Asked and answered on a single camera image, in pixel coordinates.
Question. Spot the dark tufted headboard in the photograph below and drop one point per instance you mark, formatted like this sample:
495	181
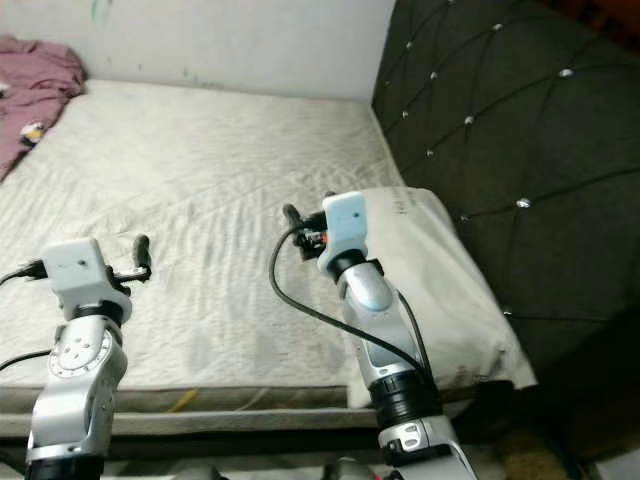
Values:
510	120

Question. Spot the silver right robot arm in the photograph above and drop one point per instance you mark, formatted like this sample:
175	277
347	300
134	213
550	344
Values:
380	320

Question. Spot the purple cartoon print blanket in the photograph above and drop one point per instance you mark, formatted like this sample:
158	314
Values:
35	90

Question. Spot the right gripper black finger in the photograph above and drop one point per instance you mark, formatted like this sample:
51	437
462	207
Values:
292	219

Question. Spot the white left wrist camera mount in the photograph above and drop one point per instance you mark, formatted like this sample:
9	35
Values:
80	270

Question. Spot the dark bed frame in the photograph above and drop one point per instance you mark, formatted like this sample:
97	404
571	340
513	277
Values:
240	448

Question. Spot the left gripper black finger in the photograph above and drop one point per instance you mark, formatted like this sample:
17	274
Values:
142	251

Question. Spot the white quilted mattress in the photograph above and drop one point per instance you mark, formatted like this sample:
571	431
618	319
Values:
210	170

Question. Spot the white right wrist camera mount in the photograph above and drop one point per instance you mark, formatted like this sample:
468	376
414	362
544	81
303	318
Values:
348	225

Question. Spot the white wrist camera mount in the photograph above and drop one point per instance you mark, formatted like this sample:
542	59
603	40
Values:
80	270
348	225

